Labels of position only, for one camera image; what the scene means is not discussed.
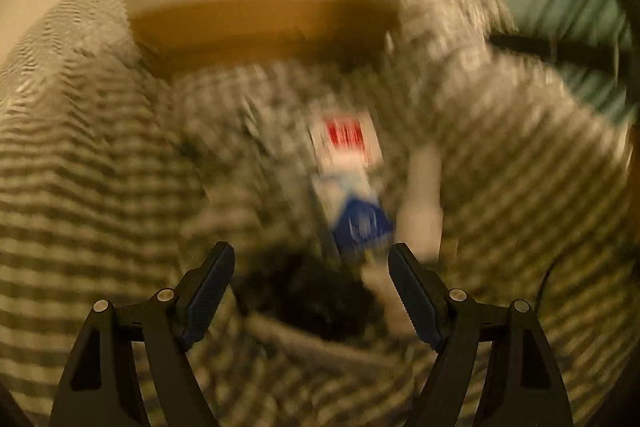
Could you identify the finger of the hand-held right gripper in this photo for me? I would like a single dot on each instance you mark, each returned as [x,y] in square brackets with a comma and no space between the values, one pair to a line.
[550,50]

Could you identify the white plastic bottle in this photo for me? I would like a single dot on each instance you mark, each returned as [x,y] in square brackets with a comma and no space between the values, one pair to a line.
[422,187]

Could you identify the red blue toothpaste box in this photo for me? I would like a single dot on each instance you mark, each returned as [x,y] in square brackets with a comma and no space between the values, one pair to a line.
[345,142]

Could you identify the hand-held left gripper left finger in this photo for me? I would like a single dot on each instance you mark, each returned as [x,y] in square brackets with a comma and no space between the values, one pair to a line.
[210,292]

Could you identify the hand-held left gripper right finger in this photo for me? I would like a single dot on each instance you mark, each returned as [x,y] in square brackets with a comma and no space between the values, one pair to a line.
[415,297]

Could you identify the brown cardboard box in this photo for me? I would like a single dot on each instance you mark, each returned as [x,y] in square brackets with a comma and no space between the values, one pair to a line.
[250,32]

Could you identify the green checked blanket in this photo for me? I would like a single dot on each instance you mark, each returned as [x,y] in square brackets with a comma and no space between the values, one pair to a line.
[75,157]

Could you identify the black round container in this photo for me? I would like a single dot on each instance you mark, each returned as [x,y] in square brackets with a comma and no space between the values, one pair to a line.
[300,292]

